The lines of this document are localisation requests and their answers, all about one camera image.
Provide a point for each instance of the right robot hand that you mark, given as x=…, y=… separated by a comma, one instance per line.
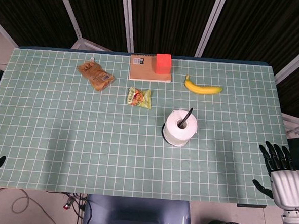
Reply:
x=287, y=186

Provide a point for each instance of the white toilet paper roll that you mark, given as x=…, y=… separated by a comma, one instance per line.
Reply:
x=175, y=130

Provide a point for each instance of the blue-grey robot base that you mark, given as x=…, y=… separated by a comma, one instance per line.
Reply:
x=138, y=215

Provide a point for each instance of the green checked tablecloth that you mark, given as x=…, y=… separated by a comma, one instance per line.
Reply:
x=61, y=137

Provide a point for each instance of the power strip with red light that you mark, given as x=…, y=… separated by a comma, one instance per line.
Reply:
x=68, y=203

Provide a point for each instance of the brown snack packet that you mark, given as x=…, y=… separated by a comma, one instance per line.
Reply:
x=97, y=74

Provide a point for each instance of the yellow banana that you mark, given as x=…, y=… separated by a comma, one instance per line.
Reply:
x=201, y=89

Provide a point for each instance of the green snack packet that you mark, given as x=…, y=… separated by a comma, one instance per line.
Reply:
x=138, y=98

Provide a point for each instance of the brown kraft spiral notebook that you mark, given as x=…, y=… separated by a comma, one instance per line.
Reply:
x=144, y=69

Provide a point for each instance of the red cube block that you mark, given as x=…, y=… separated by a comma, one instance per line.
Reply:
x=163, y=63

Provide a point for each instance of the white metal frame foot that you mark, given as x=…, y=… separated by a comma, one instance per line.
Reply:
x=297, y=126

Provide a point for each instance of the white partition frame post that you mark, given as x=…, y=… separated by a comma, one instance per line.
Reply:
x=69, y=10
x=4, y=30
x=128, y=14
x=294, y=62
x=212, y=19

